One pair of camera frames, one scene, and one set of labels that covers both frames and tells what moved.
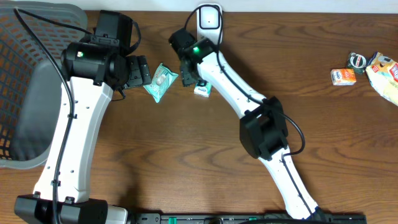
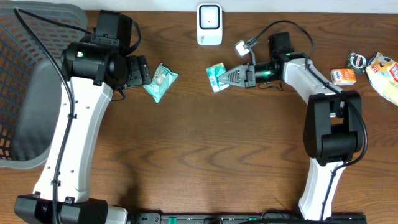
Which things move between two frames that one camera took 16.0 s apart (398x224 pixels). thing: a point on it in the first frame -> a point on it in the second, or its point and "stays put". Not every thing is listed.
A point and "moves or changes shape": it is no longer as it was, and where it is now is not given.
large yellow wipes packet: (382, 71) stays put
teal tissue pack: (204, 91) moves or changes shape
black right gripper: (185, 80) -> (244, 76)
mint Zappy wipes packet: (162, 80) stays put
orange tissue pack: (343, 76) stays put
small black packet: (356, 61) stays put
